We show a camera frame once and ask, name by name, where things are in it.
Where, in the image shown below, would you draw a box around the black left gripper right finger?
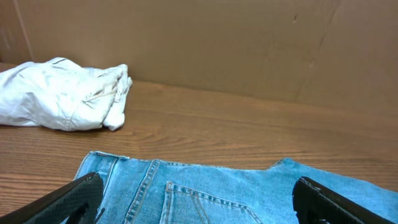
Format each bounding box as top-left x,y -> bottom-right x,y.
292,177 -> 393,224

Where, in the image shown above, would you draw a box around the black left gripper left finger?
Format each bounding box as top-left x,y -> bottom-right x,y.
1,172 -> 104,224

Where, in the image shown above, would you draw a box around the blue denim jeans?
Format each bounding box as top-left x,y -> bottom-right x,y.
76,151 -> 397,224

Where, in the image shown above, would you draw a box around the folded white trousers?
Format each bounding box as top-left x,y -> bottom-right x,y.
1,57 -> 132,131

